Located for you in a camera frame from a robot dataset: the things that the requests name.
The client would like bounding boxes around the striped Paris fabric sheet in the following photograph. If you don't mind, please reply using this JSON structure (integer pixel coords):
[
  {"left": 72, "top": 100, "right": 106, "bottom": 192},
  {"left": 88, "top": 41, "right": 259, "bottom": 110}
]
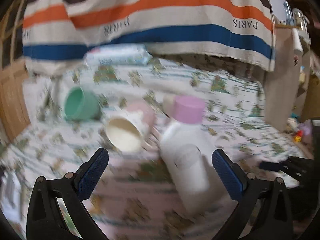
[{"left": 22, "top": 0, "right": 276, "bottom": 75}]

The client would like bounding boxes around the white roller on shelf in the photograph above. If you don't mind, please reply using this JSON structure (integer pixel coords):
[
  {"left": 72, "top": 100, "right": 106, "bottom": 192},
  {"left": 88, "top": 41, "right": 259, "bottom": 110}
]
[{"left": 292, "top": 28, "right": 304, "bottom": 56}]

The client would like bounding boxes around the mint green cup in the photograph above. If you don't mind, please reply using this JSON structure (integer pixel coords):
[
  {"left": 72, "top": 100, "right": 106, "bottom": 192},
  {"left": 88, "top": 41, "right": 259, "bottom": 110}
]
[{"left": 64, "top": 87, "right": 101, "bottom": 121}]

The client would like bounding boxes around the white mug pink base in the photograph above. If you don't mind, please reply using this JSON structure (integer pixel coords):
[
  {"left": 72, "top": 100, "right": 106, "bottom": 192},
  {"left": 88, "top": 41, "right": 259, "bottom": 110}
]
[{"left": 160, "top": 95, "right": 214, "bottom": 160}]

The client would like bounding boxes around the baby wipes pack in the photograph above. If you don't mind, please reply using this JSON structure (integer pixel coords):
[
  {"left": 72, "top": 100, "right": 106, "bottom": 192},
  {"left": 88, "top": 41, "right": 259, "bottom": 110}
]
[{"left": 84, "top": 44, "right": 152, "bottom": 66}]

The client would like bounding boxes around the wooden door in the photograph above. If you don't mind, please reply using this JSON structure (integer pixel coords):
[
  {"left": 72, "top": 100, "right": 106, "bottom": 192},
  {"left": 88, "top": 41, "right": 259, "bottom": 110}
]
[{"left": 1, "top": 0, "right": 30, "bottom": 144}]

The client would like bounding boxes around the cartoon cat print bedsheet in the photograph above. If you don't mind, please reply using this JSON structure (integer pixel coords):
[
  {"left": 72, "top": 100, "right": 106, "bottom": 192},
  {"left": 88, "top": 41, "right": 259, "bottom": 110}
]
[{"left": 1, "top": 59, "right": 303, "bottom": 239}]

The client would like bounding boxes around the pink white ceramic mug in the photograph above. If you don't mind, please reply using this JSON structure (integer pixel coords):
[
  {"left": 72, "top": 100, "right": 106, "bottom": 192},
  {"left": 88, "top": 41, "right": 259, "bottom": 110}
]
[{"left": 105, "top": 101, "right": 158, "bottom": 153}]

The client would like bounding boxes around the white plastic cup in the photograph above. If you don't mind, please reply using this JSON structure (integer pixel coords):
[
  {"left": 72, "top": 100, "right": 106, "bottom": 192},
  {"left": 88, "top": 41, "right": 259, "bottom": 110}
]
[{"left": 165, "top": 143, "right": 221, "bottom": 214}]

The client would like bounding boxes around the clear glass bottle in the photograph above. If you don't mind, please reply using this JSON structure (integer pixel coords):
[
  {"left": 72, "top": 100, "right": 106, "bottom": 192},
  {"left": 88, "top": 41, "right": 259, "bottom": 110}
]
[{"left": 292, "top": 8, "right": 310, "bottom": 33}]

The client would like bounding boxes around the beige small cup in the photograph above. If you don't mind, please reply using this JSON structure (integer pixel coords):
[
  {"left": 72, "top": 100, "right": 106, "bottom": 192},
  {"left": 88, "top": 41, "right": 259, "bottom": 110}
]
[{"left": 162, "top": 95, "right": 175, "bottom": 117}]

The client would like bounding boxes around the wooden shelf unit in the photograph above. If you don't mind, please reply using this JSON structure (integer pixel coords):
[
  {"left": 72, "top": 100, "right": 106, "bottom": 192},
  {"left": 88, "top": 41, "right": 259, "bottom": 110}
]
[{"left": 264, "top": 25, "right": 311, "bottom": 132}]

